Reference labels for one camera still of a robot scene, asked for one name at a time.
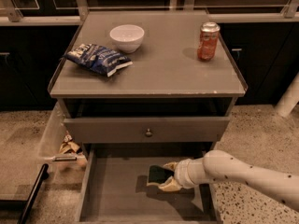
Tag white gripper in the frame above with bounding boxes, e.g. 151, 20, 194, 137
158, 159, 207, 192

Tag green yellow sponge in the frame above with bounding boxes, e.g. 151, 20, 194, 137
147, 165, 174, 187

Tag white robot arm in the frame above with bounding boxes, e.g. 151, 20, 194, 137
158, 149, 299, 211

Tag top drawer with knob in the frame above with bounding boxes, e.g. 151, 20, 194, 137
64, 117, 230, 143

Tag open middle drawer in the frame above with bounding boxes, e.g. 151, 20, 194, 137
75, 143, 222, 224

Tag grey drawer cabinet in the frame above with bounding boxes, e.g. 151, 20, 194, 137
47, 10, 249, 224

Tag crumpled snack wrapper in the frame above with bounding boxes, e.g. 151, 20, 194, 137
59, 134, 81, 154

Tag clear plastic bin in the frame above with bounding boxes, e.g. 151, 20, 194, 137
37, 104, 87, 171

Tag blue chip bag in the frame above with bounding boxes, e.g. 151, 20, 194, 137
64, 44, 133, 77

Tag orange soda can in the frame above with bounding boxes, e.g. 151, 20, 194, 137
197, 21, 220, 61

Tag white bowl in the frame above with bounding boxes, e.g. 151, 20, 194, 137
109, 24, 145, 53

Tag black bar handle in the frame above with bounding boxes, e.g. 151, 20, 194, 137
17, 163, 49, 224

